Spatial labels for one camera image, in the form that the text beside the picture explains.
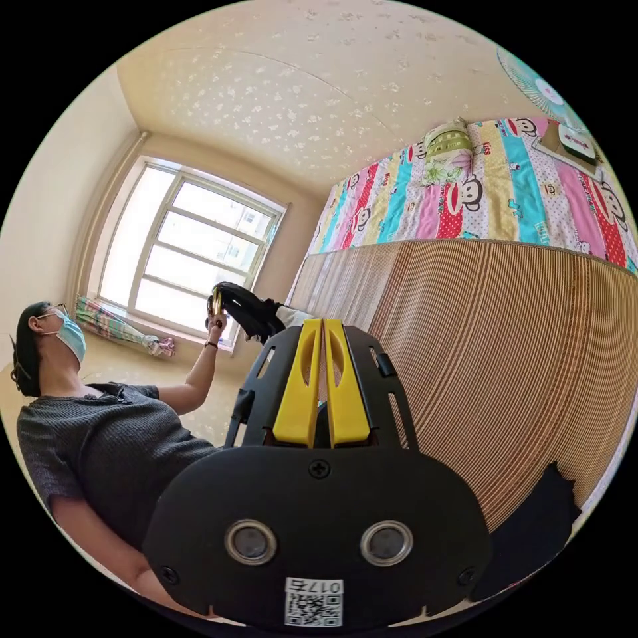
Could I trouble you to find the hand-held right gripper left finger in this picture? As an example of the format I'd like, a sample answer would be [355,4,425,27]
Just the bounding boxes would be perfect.
[272,318,323,448]

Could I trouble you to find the person's left forearm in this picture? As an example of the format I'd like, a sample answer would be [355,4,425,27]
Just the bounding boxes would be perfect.
[183,340,220,415]

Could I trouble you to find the person's body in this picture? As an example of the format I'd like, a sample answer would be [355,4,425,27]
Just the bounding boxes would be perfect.
[9,300,221,574]

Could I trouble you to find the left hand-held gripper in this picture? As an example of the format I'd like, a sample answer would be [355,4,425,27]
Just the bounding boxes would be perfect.
[205,284,226,332]

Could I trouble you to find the black pants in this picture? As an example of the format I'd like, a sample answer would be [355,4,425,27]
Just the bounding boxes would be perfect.
[217,280,583,603]

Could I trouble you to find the green floral pillow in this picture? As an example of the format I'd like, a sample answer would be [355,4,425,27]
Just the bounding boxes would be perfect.
[420,118,475,188]

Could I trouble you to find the bed with mat and printed sheet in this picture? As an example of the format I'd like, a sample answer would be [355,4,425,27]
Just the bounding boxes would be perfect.
[286,116,638,535]

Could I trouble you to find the window with white frame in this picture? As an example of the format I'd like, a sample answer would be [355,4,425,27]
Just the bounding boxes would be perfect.
[95,156,289,352]

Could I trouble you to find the white and teal fan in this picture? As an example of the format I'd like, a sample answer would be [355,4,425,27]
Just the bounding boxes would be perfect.
[497,47,600,167]

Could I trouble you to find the person's right forearm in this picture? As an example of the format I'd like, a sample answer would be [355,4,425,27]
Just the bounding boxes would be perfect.
[117,543,173,607]

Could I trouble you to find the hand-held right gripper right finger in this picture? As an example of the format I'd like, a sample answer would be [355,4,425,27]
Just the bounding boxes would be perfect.
[322,318,373,448]

